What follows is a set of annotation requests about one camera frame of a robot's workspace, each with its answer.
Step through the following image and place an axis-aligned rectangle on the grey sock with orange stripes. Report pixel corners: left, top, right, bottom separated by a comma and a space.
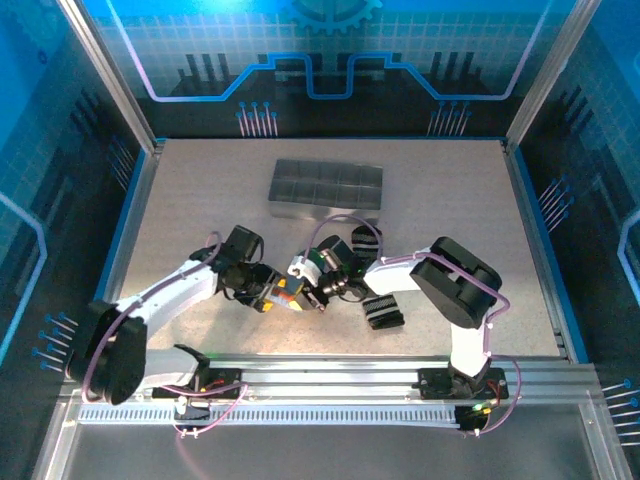
269, 278, 308, 314

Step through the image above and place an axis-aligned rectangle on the black white striped sock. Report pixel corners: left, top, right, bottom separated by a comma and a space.
349, 224, 407, 333

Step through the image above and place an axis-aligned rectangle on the grey compartment organizer box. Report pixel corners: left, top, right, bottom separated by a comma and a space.
267, 158, 385, 226

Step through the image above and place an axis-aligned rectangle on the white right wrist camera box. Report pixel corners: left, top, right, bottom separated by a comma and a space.
286, 253, 324, 283

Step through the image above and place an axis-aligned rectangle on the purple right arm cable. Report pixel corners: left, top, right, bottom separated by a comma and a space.
309, 214, 524, 439

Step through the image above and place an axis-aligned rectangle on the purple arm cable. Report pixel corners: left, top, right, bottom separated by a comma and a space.
79, 229, 251, 442
309, 214, 524, 439

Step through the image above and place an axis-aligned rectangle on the long aluminium base rail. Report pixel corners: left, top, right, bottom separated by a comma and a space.
64, 351, 601, 397

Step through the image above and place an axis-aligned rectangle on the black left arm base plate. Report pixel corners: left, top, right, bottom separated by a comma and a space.
151, 366, 252, 402

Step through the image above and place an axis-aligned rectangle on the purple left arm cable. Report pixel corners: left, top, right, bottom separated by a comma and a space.
79, 229, 251, 442

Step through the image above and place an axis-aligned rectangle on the slotted grey cable duct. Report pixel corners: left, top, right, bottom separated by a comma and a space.
77, 404, 462, 428

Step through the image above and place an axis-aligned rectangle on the aluminium table side rail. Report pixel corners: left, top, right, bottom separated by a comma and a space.
97, 139, 167, 351
501, 139, 574, 359

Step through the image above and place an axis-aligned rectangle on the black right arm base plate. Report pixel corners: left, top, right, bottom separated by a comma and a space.
418, 366, 511, 402

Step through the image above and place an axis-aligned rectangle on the aluminium corner post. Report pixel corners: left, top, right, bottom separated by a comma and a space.
504, 0, 604, 147
57, 0, 164, 154

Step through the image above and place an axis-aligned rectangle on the aluminium lower frame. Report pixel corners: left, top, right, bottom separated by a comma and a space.
29, 387, 634, 480

